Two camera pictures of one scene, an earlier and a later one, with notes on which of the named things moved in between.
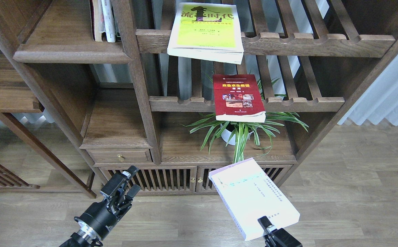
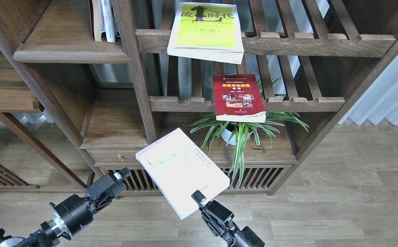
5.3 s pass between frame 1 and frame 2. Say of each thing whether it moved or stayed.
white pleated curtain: stayed
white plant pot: stayed
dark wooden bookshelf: stayed
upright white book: stayed
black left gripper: moved
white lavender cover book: moved
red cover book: stayed
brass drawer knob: stayed
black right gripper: moved
